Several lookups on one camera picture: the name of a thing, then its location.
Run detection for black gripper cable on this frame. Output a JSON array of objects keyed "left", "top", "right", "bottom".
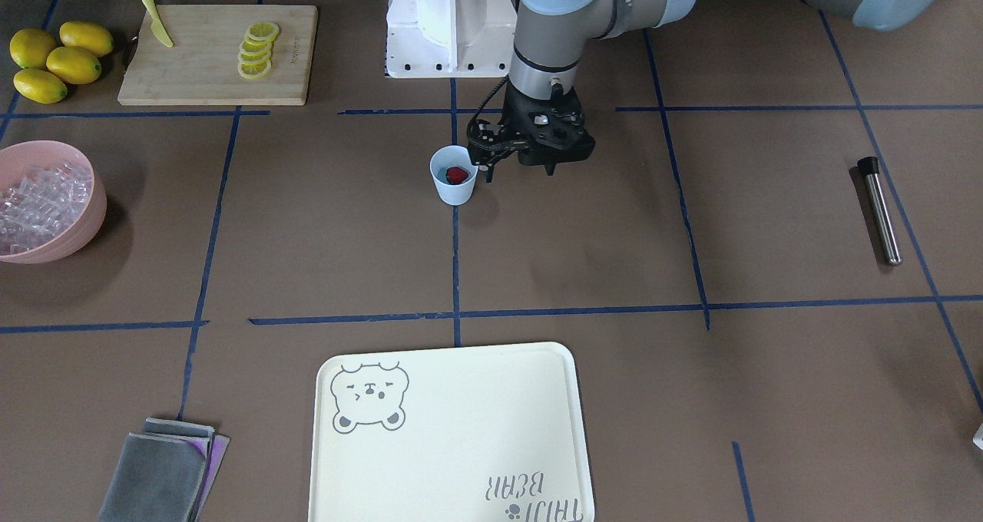
[{"left": 475, "top": 77, "right": 511, "bottom": 124}]

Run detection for yellow-green plastic knife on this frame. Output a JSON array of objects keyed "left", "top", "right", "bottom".
[{"left": 141, "top": 0, "right": 174, "bottom": 48}]

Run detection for whole lemon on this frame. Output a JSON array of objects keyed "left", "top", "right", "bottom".
[
  {"left": 13, "top": 68, "right": 69, "bottom": 104},
  {"left": 58, "top": 21, "right": 114, "bottom": 58},
  {"left": 45, "top": 46, "right": 102, "bottom": 85},
  {"left": 9, "top": 28, "right": 59, "bottom": 68}
]

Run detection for pile of ice cubes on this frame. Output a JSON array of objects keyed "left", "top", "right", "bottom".
[{"left": 1, "top": 161, "right": 94, "bottom": 256}]

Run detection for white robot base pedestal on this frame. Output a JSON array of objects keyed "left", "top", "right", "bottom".
[{"left": 384, "top": 0, "right": 518, "bottom": 79}]

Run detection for light blue plastic cup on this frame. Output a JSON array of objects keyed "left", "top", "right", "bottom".
[{"left": 429, "top": 145, "right": 478, "bottom": 205}]

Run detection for red strawberry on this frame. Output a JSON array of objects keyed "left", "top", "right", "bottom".
[{"left": 445, "top": 166, "right": 471, "bottom": 186}]

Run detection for stainless steel muddler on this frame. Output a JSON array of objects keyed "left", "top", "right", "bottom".
[{"left": 856, "top": 156, "right": 903, "bottom": 266}]

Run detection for purple folded cloth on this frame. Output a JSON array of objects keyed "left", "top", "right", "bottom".
[{"left": 189, "top": 434, "right": 230, "bottom": 521}]

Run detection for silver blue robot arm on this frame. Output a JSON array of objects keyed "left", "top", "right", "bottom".
[{"left": 466, "top": 0, "right": 936, "bottom": 182}]

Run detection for grey folded cloth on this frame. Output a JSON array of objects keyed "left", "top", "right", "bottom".
[{"left": 98, "top": 418, "right": 215, "bottom": 521}]

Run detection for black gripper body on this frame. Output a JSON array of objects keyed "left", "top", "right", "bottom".
[{"left": 501, "top": 84, "right": 584, "bottom": 166}]

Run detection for pink bowl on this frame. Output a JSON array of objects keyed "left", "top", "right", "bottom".
[{"left": 1, "top": 140, "right": 108, "bottom": 264}]

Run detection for lemon slice front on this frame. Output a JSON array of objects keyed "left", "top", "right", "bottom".
[{"left": 237, "top": 59, "right": 273, "bottom": 79}]

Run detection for bamboo cutting board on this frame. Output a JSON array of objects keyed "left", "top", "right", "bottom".
[{"left": 118, "top": 5, "right": 319, "bottom": 106}]

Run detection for cream bear serving tray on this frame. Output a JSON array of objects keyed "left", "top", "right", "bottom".
[{"left": 306, "top": 342, "right": 596, "bottom": 521}]

